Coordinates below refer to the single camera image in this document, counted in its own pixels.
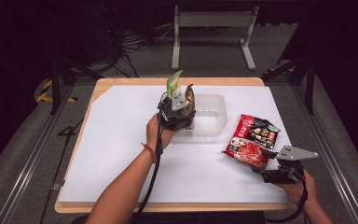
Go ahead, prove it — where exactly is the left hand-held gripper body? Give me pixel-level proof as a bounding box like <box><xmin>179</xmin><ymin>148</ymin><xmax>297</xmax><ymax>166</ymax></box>
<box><xmin>158</xmin><ymin>90</ymin><xmax>198</xmax><ymax>131</ymax></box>

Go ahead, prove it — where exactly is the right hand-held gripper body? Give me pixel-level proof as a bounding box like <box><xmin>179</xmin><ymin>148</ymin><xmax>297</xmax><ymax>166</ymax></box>
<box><xmin>260</xmin><ymin>145</ymin><xmax>320</xmax><ymax>185</ymax></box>

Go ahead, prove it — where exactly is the gold foil packet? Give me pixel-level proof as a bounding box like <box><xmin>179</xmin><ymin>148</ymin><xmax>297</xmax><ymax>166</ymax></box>
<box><xmin>182</xmin><ymin>83</ymin><xmax>198</xmax><ymax>120</ymax></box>

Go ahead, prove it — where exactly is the red and black food packet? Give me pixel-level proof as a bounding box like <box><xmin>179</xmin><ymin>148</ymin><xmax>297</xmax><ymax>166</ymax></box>
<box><xmin>222</xmin><ymin>114</ymin><xmax>282</xmax><ymax>171</ymax></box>

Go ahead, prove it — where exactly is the green and white food packet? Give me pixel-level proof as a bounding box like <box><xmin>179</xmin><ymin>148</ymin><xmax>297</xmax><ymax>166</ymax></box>
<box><xmin>166</xmin><ymin>69</ymin><xmax>184</xmax><ymax>100</ymax></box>

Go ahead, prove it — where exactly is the clear plastic container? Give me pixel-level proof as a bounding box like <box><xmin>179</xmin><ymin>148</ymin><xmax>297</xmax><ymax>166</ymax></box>
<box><xmin>171</xmin><ymin>93</ymin><xmax>227</xmax><ymax>145</ymax></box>

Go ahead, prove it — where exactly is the person's left hand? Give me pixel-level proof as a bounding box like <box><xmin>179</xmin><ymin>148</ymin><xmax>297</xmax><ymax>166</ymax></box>
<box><xmin>145</xmin><ymin>113</ymin><xmax>179</xmax><ymax>151</ymax></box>

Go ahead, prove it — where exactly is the person's right hand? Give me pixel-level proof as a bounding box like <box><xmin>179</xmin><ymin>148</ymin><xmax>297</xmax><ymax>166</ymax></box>
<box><xmin>275</xmin><ymin>169</ymin><xmax>320</xmax><ymax>207</ymax></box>

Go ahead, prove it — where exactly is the white table mat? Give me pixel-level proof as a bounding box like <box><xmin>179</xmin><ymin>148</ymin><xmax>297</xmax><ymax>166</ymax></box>
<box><xmin>58</xmin><ymin>84</ymin><xmax>302</xmax><ymax>204</ymax></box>

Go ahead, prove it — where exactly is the black metal stand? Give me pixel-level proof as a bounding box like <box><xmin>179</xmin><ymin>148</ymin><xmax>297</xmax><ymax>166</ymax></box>
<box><xmin>48</xmin><ymin>6</ymin><xmax>104</xmax><ymax>116</ymax></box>
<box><xmin>261</xmin><ymin>46</ymin><xmax>319</xmax><ymax>115</ymax></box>

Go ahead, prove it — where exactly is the yellow and black hazard tape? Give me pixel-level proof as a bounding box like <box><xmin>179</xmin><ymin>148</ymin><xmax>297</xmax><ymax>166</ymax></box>
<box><xmin>35</xmin><ymin>78</ymin><xmax>77</xmax><ymax>104</ymax></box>

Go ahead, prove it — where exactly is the aluminium floor rail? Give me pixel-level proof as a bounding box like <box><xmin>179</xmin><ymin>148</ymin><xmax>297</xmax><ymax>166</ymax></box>
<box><xmin>0</xmin><ymin>83</ymin><xmax>76</xmax><ymax>224</ymax></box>
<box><xmin>292</xmin><ymin>83</ymin><xmax>358</xmax><ymax>224</ymax></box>

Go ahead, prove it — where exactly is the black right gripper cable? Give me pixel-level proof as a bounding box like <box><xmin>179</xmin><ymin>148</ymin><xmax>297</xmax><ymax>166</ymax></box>
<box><xmin>265</xmin><ymin>175</ymin><xmax>310</xmax><ymax>224</ymax></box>

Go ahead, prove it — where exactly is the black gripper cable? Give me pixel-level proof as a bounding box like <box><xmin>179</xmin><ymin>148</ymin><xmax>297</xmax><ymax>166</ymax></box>
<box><xmin>265</xmin><ymin>175</ymin><xmax>310</xmax><ymax>224</ymax></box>
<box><xmin>132</xmin><ymin>113</ymin><xmax>166</xmax><ymax>224</ymax></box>

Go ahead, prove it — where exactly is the red string bracelet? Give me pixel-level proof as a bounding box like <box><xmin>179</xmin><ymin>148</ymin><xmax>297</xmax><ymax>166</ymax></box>
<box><xmin>141</xmin><ymin>142</ymin><xmax>158</xmax><ymax>164</ymax></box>

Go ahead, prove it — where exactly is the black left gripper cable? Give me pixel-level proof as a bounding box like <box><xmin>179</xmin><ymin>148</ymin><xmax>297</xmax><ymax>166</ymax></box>
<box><xmin>132</xmin><ymin>113</ymin><xmax>166</xmax><ymax>224</ymax></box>

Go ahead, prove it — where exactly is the bundle of floor cables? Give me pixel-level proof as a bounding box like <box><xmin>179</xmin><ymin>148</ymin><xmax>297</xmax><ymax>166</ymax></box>
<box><xmin>105</xmin><ymin>22</ymin><xmax>175</xmax><ymax>78</ymax></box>

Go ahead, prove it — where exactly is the white metal frame stand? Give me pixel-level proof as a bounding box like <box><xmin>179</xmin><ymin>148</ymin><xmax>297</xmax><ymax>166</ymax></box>
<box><xmin>171</xmin><ymin>4</ymin><xmax>260</xmax><ymax>71</ymax></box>

